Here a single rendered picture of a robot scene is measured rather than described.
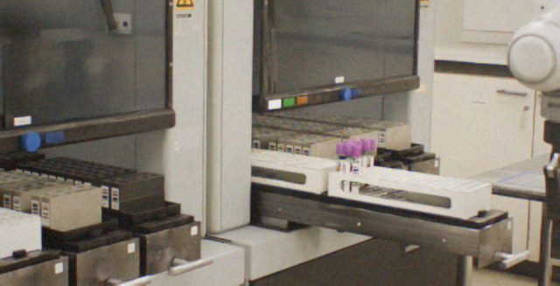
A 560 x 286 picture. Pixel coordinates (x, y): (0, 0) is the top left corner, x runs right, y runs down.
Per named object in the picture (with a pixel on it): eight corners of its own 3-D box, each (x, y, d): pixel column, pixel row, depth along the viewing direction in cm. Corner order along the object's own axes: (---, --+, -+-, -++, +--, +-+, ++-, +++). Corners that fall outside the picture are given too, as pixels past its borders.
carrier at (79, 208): (94, 220, 179) (94, 185, 178) (102, 222, 178) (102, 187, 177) (40, 233, 170) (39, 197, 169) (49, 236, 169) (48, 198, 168)
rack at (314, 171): (202, 179, 224) (202, 150, 223) (232, 173, 232) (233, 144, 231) (318, 200, 206) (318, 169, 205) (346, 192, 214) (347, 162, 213)
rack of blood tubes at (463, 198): (325, 202, 205) (326, 170, 204) (354, 193, 213) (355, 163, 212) (465, 226, 187) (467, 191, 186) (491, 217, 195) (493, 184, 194)
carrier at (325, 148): (332, 163, 235) (332, 136, 234) (339, 164, 234) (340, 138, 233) (301, 171, 226) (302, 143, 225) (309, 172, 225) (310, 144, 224)
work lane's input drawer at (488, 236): (183, 210, 225) (183, 169, 224) (225, 199, 236) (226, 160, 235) (500, 275, 182) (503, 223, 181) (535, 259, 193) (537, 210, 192)
